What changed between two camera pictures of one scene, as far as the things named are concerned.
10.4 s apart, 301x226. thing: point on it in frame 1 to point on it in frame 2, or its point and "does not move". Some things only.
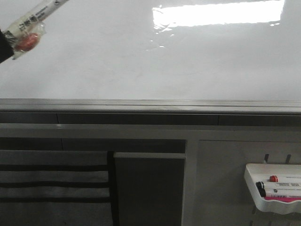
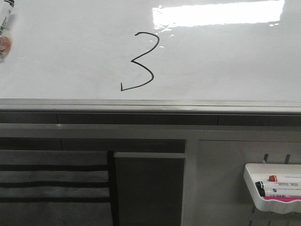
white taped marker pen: [27, 30] to [5, 40]
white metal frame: [192, 133] does not move
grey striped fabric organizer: [54, 188] does not move
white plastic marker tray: [275, 188] does not move
